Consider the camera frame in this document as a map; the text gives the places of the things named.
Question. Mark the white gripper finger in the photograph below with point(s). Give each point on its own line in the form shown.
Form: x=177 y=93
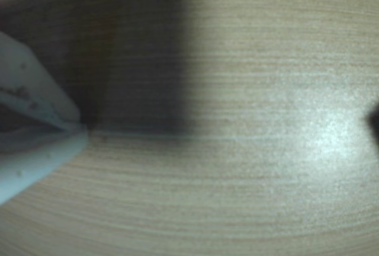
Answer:
x=32 y=78
x=35 y=161

